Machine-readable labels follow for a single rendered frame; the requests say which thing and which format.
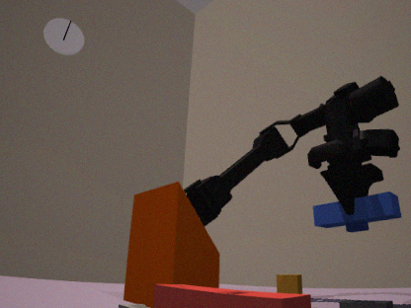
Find blue block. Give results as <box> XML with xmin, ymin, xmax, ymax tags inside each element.
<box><xmin>312</xmin><ymin>192</ymin><xmax>402</xmax><ymax>232</ymax></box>

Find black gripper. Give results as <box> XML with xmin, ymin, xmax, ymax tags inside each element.
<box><xmin>307</xmin><ymin>122</ymin><xmax>383</xmax><ymax>215</ymax></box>

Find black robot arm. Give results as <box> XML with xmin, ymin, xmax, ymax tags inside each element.
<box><xmin>184</xmin><ymin>76</ymin><xmax>400</xmax><ymax>226</ymax></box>

